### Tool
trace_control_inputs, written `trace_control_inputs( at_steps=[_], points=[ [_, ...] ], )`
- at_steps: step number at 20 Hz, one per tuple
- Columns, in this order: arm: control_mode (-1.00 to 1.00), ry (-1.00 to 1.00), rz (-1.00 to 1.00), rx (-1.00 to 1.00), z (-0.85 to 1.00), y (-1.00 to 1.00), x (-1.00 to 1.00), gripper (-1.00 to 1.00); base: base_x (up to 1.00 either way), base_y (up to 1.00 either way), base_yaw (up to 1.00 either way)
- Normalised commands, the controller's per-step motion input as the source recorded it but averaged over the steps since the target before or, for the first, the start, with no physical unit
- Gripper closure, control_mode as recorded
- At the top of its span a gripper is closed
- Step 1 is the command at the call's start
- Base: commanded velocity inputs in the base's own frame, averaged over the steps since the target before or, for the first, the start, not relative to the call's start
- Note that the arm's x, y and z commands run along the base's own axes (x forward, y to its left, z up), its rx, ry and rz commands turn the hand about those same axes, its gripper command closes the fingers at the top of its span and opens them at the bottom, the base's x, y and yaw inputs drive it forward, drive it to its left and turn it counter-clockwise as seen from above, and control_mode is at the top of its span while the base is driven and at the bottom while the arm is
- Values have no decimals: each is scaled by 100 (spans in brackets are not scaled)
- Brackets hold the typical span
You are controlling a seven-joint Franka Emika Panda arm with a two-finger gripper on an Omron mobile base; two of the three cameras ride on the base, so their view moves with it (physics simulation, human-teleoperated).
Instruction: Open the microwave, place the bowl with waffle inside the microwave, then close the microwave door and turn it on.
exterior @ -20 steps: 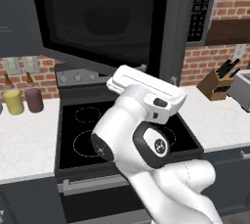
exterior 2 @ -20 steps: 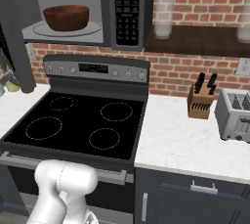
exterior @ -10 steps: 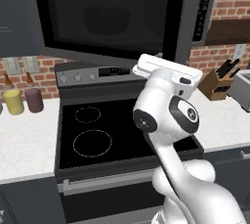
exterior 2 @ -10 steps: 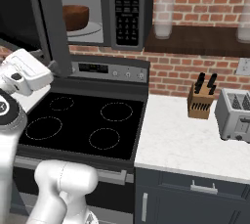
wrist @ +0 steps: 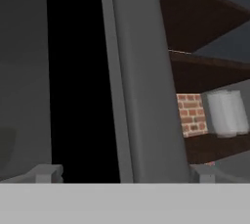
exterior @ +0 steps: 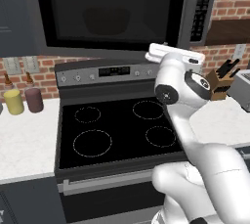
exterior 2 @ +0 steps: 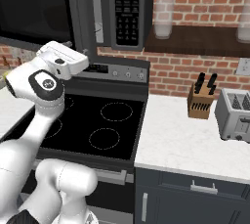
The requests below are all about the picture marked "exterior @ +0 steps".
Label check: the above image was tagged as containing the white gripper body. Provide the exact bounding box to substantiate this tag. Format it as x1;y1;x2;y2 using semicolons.
145;42;206;69

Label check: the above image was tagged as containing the black and grey microwave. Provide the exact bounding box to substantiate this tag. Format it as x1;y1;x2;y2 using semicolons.
32;0;221;60

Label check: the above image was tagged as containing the dark bowl inside microwave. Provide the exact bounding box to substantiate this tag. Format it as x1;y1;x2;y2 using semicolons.
82;6;132;36

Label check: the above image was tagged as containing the black glass microwave door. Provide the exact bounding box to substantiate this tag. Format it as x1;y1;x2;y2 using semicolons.
33;0;189;52

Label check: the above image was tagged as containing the black oven door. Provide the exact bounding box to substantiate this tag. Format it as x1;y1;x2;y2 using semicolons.
57;168;168;224

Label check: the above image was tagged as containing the wooden knife block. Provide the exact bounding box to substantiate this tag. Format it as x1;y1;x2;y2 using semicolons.
205;58;242;102

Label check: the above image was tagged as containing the silver toaster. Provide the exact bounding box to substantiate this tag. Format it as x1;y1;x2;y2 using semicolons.
227;68;250;113

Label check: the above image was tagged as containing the black and steel stove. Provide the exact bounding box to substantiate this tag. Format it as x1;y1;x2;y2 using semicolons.
53;58;189;224

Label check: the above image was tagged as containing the dark grey drawer front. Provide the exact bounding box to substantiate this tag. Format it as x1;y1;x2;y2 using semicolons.
234;145;250;171

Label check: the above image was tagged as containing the maroon condiment bottle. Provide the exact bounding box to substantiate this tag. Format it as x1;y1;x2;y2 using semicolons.
24;70;45;114

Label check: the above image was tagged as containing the yellow condiment bottle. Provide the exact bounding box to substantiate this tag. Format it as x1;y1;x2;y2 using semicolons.
2;72;25;116

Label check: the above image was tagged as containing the dark grey base cupboard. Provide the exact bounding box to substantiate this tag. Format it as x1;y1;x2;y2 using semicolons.
0;175;67;224

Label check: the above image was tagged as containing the dark wooden wall shelf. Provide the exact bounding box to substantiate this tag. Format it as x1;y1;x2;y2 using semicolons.
204;0;250;47

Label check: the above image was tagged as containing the steel oven door handle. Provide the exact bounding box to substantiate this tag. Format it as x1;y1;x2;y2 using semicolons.
62;169;154;197

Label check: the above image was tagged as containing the dark grey wall cupboard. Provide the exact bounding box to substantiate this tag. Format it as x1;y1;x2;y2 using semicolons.
0;0;47;59

